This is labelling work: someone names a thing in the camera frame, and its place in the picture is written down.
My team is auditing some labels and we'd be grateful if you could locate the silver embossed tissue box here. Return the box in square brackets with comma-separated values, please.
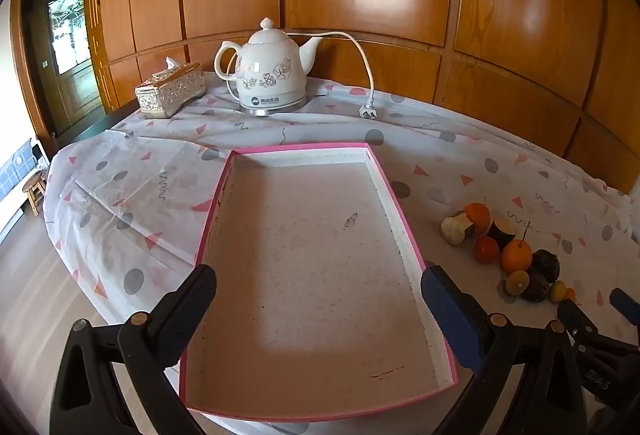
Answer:
[135, 63, 207, 120]

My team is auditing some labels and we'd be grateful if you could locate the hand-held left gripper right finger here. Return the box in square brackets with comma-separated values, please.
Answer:
[421, 265, 586, 435]

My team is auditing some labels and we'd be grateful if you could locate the blue plaid sofa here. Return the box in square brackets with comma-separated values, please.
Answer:
[0, 137, 36, 241]

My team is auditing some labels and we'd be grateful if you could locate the small wooden stool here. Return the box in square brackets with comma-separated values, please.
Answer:
[24, 175, 47, 216]

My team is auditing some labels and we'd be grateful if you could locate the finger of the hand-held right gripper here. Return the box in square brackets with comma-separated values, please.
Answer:
[610, 287, 640, 323]
[557, 299, 640, 411]

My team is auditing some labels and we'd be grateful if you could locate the orange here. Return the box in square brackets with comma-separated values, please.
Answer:
[501, 221, 534, 274]
[462, 202, 492, 236]

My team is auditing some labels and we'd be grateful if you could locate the pink-edged shallow box tray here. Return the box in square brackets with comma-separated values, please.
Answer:
[179, 142, 459, 423]

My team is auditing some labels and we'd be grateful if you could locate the wooden door with glass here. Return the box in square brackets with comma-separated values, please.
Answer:
[45, 0, 105, 128]

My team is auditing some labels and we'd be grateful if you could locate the white power cable with plug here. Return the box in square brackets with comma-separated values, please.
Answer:
[295, 31, 379, 120]

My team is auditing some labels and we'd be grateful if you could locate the white frame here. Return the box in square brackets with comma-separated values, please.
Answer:
[29, 139, 51, 172]

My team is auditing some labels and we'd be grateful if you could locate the white patterned tablecloth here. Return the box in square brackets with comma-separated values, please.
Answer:
[42, 72, 640, 435]

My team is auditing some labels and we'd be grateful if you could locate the red tomato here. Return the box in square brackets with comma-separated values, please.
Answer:
[473, 236, 501, 265]

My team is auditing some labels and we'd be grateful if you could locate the silver kettle base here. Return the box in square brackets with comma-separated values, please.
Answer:
[239, 97, 307, 117]

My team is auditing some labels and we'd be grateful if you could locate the yellow-green round fruit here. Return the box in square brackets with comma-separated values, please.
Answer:
[505, 271, 530, 297]

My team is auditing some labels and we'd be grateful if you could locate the eggplant piece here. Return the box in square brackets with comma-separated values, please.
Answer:
[486, 217, 518, 251]
[440, 211, 476, 247]

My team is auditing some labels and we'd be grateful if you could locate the dark wrinkled passion fruit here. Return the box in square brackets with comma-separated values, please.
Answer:
[521, 267, 551, 303]
[531, 249, 561, 283]

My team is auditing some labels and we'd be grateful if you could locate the white floral ceramic kettle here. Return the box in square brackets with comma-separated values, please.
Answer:
[214, 17, 325, 108]

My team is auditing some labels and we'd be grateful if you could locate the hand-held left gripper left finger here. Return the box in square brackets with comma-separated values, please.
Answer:
[49, 264, 217, 435]

